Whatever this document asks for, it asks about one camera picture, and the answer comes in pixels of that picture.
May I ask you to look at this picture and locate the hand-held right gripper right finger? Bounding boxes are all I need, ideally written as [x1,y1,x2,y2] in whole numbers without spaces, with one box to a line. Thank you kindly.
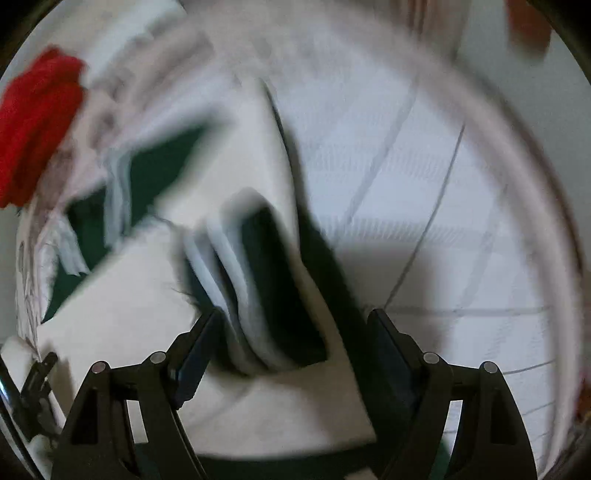
[367,308,539,480]

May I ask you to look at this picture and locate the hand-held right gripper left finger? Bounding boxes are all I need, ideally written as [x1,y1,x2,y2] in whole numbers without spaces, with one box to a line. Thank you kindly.
[51,308,227,480]

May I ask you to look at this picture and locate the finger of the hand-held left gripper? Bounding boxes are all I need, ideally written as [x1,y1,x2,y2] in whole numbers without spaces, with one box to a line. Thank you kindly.
[21,352,64,440]

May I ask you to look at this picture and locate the green white striped jacket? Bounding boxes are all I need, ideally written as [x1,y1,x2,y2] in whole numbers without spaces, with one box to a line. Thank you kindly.
[9,78,451,480]

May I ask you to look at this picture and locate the white floral patterned mat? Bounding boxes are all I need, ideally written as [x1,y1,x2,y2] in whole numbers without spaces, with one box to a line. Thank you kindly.
[259,41,573,467]

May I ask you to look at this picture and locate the red quilt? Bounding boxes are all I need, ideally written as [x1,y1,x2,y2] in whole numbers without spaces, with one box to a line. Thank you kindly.
[0,46,88,208]

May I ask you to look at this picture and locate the orange red jacket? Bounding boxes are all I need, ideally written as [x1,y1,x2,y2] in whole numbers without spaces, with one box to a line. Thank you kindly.
[505,0,553,52]

